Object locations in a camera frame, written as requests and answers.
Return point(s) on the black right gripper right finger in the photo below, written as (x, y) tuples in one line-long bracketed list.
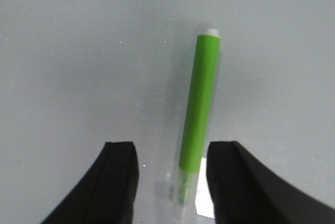
[(244, 190)]

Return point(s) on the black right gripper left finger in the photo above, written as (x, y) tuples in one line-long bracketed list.
[(107, 191)]

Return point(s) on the green highlighter pen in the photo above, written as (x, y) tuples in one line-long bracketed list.
[(196, 122)]

